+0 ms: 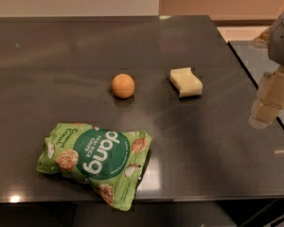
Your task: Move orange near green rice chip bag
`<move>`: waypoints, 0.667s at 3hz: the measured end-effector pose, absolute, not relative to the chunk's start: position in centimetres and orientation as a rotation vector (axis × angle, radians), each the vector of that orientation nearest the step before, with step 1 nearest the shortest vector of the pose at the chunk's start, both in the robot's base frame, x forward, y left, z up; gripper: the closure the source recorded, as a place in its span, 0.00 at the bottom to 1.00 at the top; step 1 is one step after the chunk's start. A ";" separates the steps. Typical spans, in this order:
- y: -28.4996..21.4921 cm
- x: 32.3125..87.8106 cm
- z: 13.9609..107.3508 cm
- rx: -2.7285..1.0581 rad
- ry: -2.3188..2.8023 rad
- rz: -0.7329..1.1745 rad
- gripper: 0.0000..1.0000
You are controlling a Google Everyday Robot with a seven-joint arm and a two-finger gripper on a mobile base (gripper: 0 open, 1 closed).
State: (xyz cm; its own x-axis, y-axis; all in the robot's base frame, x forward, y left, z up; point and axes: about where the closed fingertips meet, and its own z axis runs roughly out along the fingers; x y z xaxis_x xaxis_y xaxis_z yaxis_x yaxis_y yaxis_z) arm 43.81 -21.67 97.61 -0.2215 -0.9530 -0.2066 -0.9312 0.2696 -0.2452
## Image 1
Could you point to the orange fruit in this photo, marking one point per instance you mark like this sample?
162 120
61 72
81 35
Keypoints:
123 86

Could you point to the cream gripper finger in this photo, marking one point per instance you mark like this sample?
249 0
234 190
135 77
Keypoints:
270 99

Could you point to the green rice chip bag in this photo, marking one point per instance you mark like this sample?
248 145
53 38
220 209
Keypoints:
111 162

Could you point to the yellow sponge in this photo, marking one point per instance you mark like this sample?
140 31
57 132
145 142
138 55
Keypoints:
185 82

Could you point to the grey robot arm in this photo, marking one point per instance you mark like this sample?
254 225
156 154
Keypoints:
275 43

